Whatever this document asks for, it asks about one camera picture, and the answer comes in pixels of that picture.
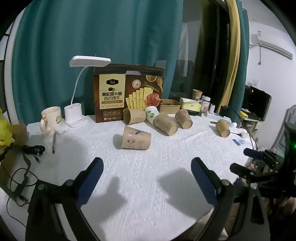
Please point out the small white flat device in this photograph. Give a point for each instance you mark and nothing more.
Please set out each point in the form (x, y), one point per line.
(62, 131)

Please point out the brown paper bag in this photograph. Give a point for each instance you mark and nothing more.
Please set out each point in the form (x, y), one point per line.
(19, 134)

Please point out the upright brown paper cup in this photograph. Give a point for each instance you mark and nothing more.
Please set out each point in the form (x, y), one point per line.
(197, 94)

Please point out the white air conditioner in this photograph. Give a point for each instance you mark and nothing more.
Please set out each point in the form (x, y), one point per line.
(270, 45)

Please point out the narrow teal curtain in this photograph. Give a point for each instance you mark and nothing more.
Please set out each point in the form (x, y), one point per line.
(244, 58)

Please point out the brown cracker box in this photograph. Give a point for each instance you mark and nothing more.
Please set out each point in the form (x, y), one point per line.
(111, 92)

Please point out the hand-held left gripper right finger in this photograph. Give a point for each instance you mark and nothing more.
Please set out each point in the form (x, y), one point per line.
(203, 182)

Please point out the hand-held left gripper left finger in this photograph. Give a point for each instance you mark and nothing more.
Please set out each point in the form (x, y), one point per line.
(90, 183)

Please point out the yellow curtain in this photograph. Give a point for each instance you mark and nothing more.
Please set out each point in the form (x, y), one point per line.
(232, 58)

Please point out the clear jar with lid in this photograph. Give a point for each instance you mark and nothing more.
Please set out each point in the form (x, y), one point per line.
(205, 105)

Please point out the small white bottle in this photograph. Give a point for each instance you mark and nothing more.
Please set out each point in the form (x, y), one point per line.
(212, 109)

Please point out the cream cartoon ceramic mug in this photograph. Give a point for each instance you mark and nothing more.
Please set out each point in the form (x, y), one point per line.
(52, 119)

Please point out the white desk lamp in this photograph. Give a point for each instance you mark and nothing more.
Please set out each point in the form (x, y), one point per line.
(74, 112)

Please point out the white adapter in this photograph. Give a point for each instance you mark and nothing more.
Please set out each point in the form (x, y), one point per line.
(238, 131)

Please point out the black monitor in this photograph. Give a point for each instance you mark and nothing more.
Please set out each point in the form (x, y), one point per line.
(257, 102)

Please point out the white power strip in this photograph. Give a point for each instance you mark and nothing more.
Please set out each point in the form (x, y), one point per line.
(217, 116)

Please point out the white leaf-print paper cup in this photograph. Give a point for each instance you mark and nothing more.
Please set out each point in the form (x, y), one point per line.
(152, 114)

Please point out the black pen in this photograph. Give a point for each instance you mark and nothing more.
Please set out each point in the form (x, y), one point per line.
(54, 143)

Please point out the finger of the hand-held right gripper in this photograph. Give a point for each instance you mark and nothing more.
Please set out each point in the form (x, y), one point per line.
(240, 170)
(252, 153)

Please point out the kraft paper bowl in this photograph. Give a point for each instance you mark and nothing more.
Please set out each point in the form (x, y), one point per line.
(170, 107)

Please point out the large brown paper cup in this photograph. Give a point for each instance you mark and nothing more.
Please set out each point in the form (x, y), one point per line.
(164, 124)

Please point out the blue card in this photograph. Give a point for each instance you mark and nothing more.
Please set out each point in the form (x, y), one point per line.
(238, 141)

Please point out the sticker-printed brown paper cup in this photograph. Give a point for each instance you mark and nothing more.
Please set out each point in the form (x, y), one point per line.
(136, 138)

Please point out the plain brown paper cup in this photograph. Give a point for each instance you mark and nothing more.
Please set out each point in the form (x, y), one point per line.
(135, 115)

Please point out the small brown paper cup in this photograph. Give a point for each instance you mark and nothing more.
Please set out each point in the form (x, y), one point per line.
(222, 128)

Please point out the white textured tablecloth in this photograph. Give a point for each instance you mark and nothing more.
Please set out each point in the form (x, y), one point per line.
(143, 176)

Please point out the yellow tissue box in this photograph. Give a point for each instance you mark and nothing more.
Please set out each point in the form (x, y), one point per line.
(192, 107)

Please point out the yellow plastic bag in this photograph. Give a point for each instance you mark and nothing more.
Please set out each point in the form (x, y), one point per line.
(4, 129)

